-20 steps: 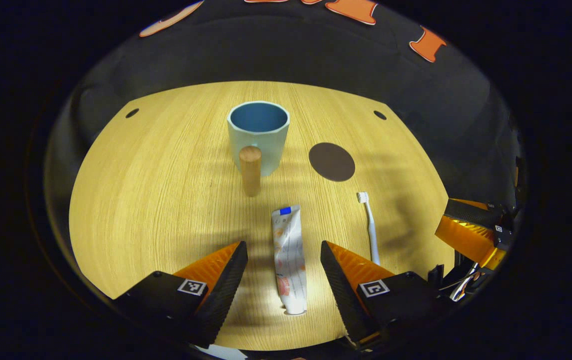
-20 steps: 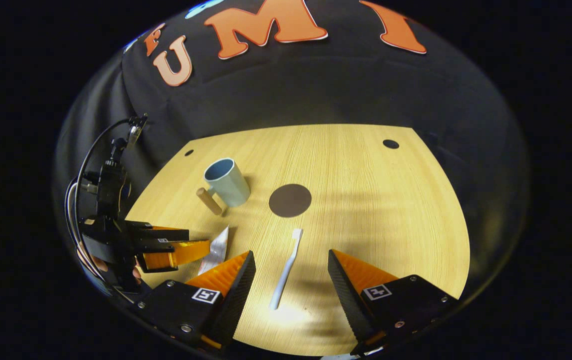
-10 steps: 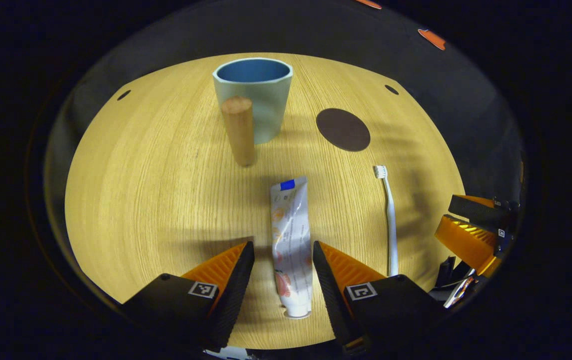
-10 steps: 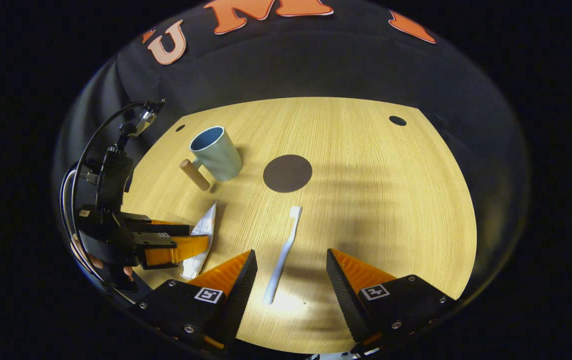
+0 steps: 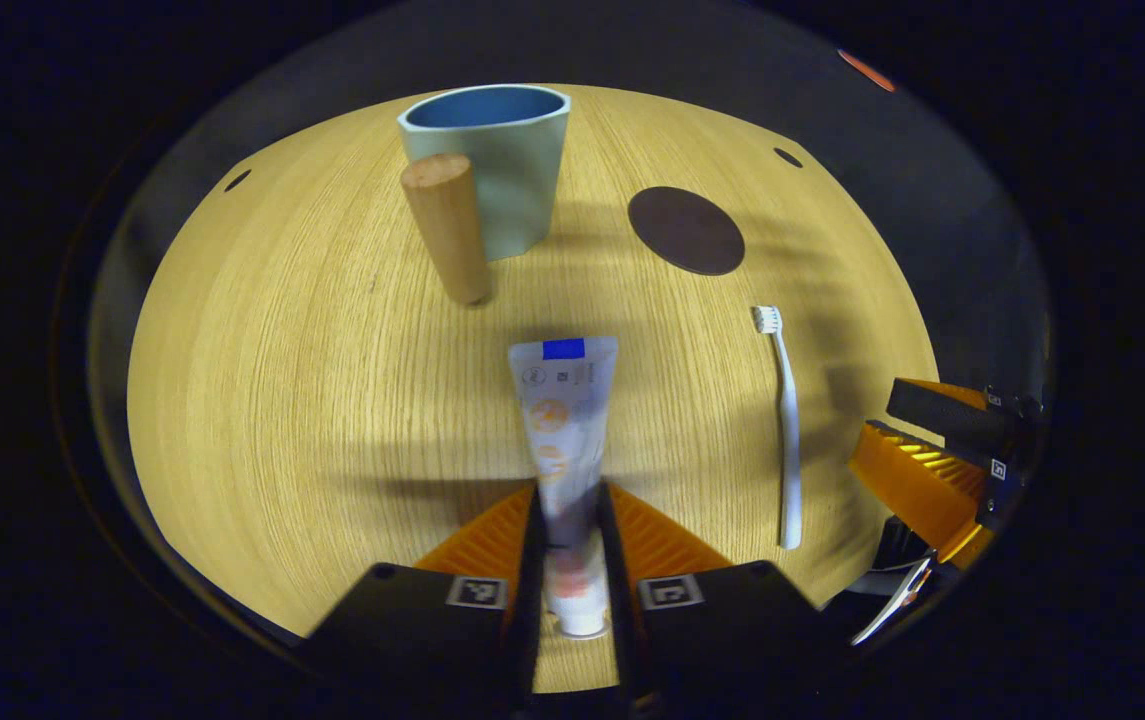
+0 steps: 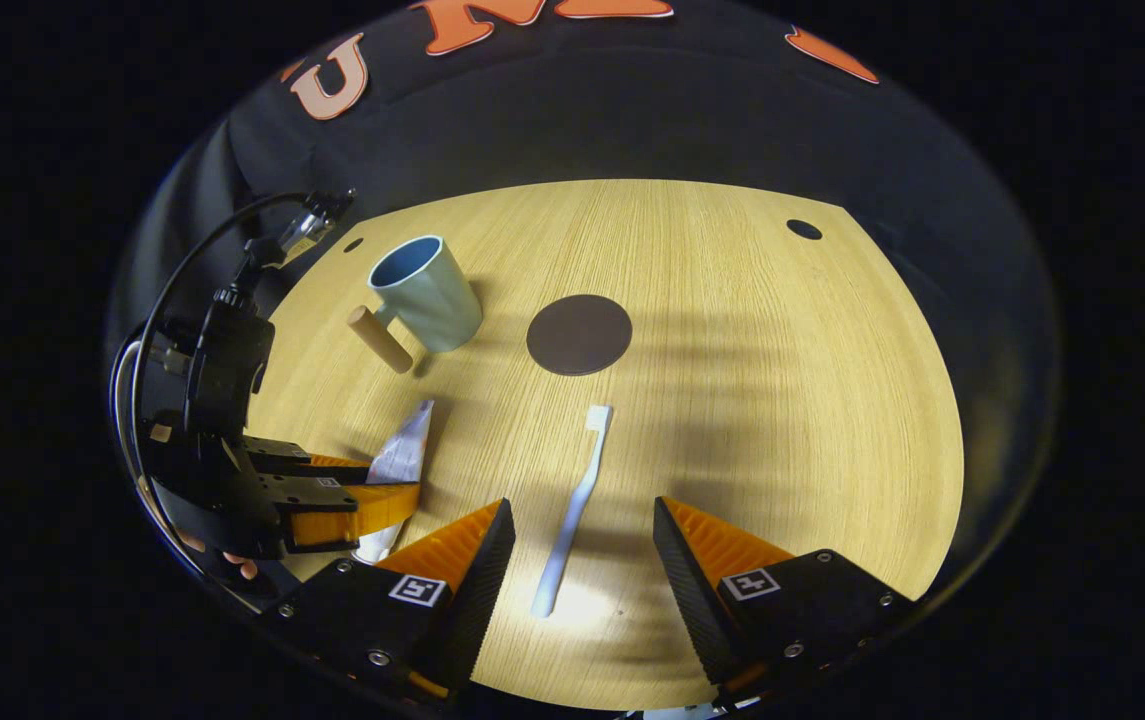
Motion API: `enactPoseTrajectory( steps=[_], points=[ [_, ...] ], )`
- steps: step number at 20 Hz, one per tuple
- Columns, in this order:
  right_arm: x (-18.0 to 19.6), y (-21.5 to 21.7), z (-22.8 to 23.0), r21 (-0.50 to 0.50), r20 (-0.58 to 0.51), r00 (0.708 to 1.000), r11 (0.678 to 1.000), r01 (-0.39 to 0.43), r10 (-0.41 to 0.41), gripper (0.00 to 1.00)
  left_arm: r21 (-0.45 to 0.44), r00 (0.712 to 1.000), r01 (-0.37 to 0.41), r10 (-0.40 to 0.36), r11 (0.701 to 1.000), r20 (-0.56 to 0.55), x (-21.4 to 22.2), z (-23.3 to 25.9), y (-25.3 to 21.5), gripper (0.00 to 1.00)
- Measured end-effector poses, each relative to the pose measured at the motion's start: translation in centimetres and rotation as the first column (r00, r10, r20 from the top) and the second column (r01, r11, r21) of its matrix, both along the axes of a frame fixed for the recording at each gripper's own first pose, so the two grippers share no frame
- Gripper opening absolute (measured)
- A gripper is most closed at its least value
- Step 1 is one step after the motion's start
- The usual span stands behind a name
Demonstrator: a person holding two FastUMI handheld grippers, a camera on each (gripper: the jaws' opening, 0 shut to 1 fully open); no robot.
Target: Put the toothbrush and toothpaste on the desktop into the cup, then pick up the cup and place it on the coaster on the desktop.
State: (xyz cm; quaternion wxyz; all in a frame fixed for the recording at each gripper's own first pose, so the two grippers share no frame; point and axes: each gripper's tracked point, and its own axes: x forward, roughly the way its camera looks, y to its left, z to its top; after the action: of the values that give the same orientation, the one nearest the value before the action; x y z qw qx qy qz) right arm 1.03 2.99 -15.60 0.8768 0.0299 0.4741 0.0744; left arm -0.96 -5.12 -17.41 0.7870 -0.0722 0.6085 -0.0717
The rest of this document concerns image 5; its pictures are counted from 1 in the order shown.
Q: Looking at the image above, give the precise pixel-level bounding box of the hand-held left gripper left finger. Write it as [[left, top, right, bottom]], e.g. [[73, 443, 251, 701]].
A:
[[304, 482, 546, 701]]

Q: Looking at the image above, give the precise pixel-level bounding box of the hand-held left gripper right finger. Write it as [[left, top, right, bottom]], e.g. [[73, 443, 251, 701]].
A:
[[596, 481, 833, 703]]

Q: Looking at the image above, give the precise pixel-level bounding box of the white toothbrush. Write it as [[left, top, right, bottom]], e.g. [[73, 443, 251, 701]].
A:
[[751, 304, 804, 552]]

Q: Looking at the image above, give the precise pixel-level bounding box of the white toothpaste tube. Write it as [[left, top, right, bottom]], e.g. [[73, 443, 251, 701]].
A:
[[507, 336, 621, 640]]

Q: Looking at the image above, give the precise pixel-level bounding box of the dark brown round coaster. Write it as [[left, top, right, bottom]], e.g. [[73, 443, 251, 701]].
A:
[[627, 185, 747, 278]]

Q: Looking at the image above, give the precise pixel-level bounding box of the pale blue cup wooden handle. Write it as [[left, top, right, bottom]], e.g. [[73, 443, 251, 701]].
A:
[[396, 83, 572, 308]]

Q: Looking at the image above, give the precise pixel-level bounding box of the wooden desktop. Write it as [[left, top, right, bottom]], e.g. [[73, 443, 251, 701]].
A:
[[126, 83, 942, 697]]

